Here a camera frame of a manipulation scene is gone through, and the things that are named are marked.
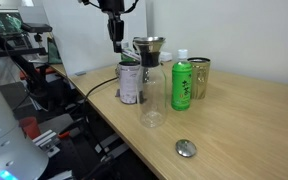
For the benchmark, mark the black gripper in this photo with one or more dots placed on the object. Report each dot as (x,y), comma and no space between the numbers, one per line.
(112,5)

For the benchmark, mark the white canister with hinged lid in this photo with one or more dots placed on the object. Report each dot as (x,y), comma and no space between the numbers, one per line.
(129,83)

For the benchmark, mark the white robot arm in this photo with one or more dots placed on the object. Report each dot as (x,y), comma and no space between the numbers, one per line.
(4,143)

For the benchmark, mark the gold metal canister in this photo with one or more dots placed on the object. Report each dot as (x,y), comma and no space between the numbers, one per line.
(200,78)

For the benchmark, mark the white partition panel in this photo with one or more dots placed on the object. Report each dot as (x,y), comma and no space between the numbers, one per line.
(84,33)

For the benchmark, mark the glass carafe steel funnel top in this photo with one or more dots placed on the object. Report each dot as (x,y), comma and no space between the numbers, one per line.
(149,56)

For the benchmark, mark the black tape strip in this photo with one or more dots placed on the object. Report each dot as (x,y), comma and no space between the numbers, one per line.
(118,93)

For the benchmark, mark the green bag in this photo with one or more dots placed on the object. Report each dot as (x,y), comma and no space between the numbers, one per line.
(54,50)

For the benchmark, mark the computer monitor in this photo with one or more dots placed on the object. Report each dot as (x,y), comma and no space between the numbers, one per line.
(0,21)

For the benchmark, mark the red cup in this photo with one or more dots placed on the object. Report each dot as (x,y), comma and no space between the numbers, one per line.
(30,127)

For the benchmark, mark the round steel stopper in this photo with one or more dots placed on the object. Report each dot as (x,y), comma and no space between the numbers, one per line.
(186,148)

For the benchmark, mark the black camera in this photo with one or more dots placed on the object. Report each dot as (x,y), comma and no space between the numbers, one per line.
(36,27)

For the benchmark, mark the black camera stand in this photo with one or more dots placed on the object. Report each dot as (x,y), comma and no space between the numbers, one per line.
(24,66)

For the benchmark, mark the aluminium bracket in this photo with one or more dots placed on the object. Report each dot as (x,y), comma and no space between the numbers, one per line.
(47,141)

